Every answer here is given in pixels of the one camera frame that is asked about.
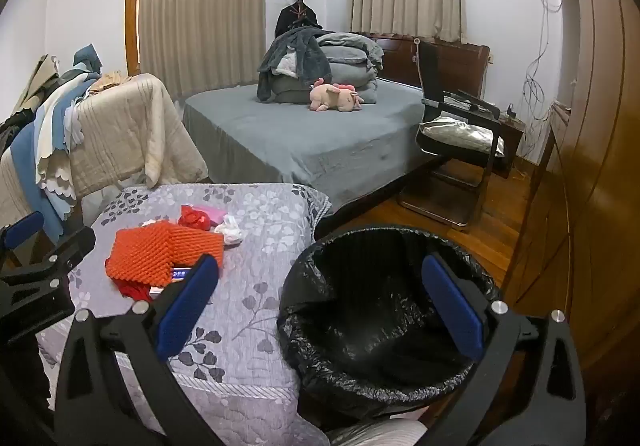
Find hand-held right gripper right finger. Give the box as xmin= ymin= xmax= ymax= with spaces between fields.
xmin=421 ymin=253 xmax=587 ymax=446

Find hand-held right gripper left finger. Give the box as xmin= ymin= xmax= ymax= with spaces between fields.
xmin=54 ymin=253 xmax=221 ymax=446

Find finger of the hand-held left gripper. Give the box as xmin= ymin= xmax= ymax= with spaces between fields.
xmin=0 ymin=226 xmax=96 ymax=287
xmin=0 ymin=212 xmax=47 ymax=253

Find white and blue carton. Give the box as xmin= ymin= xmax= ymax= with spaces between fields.
xmin=149 ymin=267 xmax=194 ymax=295

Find orange foam net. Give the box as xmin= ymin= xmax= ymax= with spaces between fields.
xmin=105 ymin=221 xmax=225 ymax=297

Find white tissue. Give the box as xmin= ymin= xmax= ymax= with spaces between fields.
xmin=214 ymin=214 xmax=244 ymax=245

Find red plastic bag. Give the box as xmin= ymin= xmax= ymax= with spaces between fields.
xmin=178 ymin=205 xmax=214 ymax=233

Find waste bin with black bag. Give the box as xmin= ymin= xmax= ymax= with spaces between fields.
xmin=276 ymin=224 xmax=503 ymax=427

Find pink packet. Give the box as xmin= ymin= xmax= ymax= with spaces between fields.
xmin=200 ymin=205 xmax=229 ymax=227

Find floral cloth-covered table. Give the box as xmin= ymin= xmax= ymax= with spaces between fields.
xmin=37 ymin=182 xmax=332 ymax=446

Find blue and white scalloped cloth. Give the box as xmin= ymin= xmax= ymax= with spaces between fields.
xmin=0 ymin=43 xmax=104 ymax=237

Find beige quilted blanket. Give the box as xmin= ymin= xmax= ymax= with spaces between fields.
xmin=0 ymin=73 xmax=209 ymax=237

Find person's light striped clothing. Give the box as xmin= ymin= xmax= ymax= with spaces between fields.
xmin=327 ymin=418 xmax=427 ymax=446

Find olive beige cloth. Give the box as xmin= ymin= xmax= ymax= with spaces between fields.
xmin=19 ymin=54 xmax=62 ymax=113

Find tan crumpled cloth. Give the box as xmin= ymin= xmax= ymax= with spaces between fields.
xmin=90 ymin=70 xmax=134 ymax=94

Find silver cushion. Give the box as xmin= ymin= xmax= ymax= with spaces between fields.
xmin=419 ymin=116 xmax=505 ymax=158

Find wooden nightstand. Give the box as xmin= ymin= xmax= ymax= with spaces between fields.
xmin=492 ymin=106 xmax=527 ymax=179

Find wooden wardrobe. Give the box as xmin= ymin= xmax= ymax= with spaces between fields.
xmin=500 ymin=0 xmax=640 ymax=427

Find bed with grey sheet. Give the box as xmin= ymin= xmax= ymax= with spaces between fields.
xmin=182 ymin=76 xmax=437 ymax=213

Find black cantilever chair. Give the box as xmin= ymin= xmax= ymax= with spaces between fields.
xmin=398 ymin=40 xmax=507 ymax=229

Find dark grey pillow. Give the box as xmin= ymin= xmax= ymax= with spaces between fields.
xmin=270 ymin=76 xmax=321 ymax=104

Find pink plush toy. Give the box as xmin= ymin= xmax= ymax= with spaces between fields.
xmin=308 ymin=78 xmax=365 ymax=113

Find light grey pillow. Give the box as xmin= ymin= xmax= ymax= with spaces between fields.
xmin=326 ymin=60 xmax=381 ymax=105

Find wooden headboard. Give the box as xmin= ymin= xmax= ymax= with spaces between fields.
xmin=360 ymin=32 xmax=491 ymax=101

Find wide beige curtain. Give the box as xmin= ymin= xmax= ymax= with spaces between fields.
xmin=137 ymin=0 xmax=269 ymax=99

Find grey fleece blanket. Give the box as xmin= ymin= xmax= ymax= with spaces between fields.
xmin=257 ymin=26 xmax=334 ymax=102

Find folded grey duvet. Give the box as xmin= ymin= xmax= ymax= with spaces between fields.
xmin=315 ymin=32 xmax=386 ymax=69

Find dark jacket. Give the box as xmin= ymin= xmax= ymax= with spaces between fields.
xmin=275 ymin=3 xmax=321 ymax=39

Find wooden coat rack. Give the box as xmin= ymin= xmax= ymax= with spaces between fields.
xmin=291 ymin=0 xmax=310 ymax=32

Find wooden window frame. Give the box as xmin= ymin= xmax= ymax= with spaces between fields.
xmin=125 ymin=0 xmax=144 ymax=76

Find hanging wall cables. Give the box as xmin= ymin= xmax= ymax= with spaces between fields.
xmin=520 ymin=0 xmax=564 ymax=127

